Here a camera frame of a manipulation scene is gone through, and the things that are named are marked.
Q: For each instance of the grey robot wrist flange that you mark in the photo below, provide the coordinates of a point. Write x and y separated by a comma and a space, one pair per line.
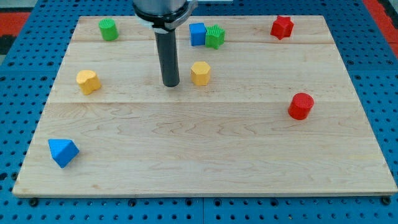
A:
163, 16

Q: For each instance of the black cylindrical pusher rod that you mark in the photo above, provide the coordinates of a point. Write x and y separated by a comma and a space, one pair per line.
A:
168, 59

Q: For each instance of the yellow hexagon block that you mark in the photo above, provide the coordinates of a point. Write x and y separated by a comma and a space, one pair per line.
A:
200, 73

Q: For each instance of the blue cube block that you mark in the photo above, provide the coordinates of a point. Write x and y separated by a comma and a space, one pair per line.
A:
197, 34

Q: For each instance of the green star block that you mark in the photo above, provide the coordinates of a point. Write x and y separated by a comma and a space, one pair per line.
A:
214, 37

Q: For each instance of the green cylinder block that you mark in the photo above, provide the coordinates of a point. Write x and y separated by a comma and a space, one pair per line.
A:
108, 29

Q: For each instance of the yellow heart block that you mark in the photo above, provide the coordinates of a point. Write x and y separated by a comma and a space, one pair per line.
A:
88, 81

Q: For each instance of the red star block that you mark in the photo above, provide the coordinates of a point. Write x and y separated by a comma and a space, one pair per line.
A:
282, 27

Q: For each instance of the wooden board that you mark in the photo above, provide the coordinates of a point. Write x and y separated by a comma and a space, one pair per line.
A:
230, 138

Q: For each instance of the red cylinder block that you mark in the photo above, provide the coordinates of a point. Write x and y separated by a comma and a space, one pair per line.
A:
300, 106

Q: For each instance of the blue triangle block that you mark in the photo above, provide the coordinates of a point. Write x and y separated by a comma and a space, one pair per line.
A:
63, 151

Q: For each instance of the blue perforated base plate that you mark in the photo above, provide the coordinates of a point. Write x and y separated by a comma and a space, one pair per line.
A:
31, 65

